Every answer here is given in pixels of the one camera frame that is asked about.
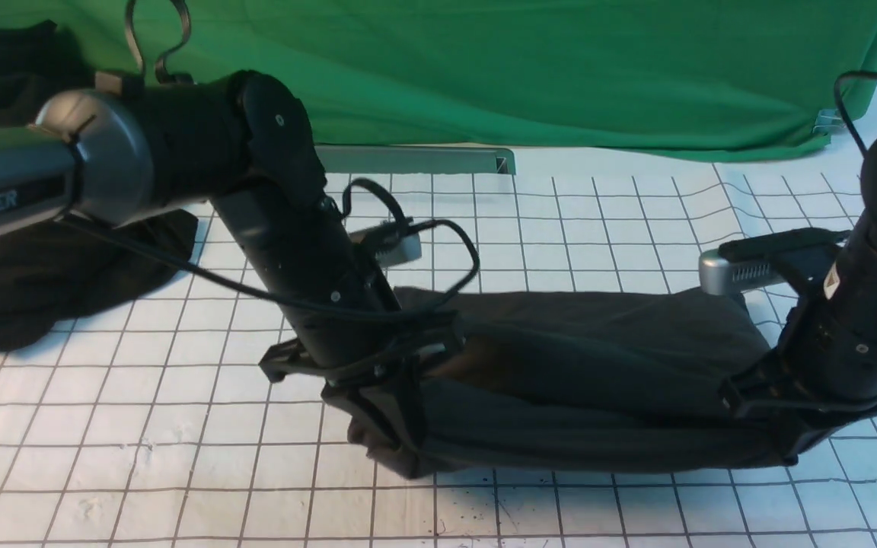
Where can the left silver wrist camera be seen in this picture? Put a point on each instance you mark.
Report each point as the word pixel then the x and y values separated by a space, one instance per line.
pixel 390 243

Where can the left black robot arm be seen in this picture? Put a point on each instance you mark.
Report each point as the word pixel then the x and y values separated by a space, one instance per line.
pixel 102 158

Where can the green backdrop cloth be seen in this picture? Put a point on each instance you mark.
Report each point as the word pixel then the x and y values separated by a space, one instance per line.
pixel 728 81

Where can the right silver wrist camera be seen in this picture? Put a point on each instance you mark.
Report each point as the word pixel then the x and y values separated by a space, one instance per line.
pixel 799 257

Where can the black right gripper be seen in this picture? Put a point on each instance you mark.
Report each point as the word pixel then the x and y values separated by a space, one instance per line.
pixel 796 419

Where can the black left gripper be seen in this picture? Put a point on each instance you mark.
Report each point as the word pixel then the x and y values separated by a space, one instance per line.
pixel 372 366

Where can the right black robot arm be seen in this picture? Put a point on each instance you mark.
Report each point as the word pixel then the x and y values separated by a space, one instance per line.
pixel 822 374

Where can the gray metal base bar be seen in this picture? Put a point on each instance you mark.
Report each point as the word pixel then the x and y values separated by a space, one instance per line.
pixel 432 159

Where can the metal binder clip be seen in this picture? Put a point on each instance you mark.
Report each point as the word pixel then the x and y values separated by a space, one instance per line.
pixel 828 121

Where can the black crumpled garment pile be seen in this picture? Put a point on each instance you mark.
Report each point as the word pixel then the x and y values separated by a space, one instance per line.
pixel 50 272

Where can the gray long-sleeved shirt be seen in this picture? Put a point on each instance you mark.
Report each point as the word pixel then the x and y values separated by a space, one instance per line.
pixel 587 381

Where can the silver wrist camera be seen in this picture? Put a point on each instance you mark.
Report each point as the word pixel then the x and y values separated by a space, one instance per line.
pixel 799 257
pixel 390 243

